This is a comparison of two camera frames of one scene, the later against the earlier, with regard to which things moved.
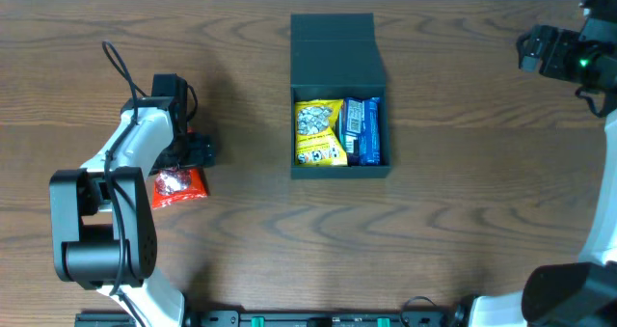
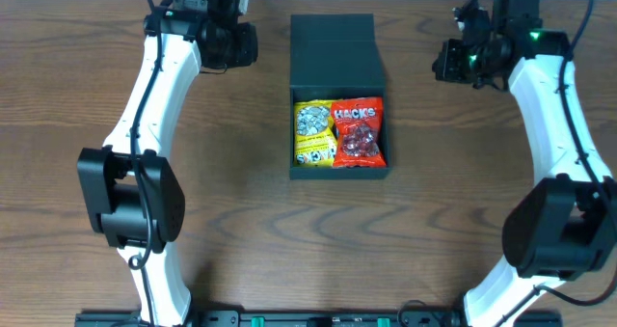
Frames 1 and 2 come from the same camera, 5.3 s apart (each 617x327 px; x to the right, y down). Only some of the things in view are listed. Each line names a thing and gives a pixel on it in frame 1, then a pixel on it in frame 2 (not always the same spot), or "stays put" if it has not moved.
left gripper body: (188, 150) -> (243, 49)
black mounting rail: (290, 318) stays put
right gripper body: (538, 50) -> (444, 61)
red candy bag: (174, 185) -> (359, 132)
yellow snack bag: (318, 142) stays put
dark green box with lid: (338, 57) stays put
